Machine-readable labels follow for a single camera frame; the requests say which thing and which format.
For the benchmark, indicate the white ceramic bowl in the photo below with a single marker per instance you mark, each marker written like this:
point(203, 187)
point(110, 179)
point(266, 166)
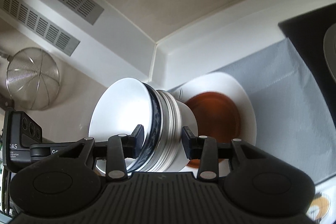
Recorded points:
point(169, 154)

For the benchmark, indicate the white bowl with blue rim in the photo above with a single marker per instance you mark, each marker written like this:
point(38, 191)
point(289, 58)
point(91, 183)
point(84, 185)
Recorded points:
point(124, 105)

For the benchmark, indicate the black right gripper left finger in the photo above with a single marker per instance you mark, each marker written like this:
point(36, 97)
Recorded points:
point(123, 146)

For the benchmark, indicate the grey cloth mat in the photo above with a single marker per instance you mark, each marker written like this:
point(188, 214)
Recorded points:
point(293, 120)

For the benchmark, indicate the orange plastic plate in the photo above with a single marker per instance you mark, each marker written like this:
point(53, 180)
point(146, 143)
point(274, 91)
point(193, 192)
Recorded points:
point(217, 116)

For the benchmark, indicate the black gas stove top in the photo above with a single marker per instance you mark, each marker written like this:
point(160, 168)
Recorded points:
point(306, 32)

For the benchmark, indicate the silver gas burner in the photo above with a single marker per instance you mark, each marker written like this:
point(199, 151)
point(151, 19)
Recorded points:
point(329, 48)

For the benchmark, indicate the white square plate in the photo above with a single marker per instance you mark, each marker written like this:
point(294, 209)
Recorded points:
point(223, 83)

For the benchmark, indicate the metal mesh strainer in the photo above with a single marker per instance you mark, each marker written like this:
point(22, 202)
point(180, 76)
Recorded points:
point(32, 78)

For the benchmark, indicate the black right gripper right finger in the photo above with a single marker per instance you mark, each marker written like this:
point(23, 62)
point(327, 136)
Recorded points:
point(203, 149)

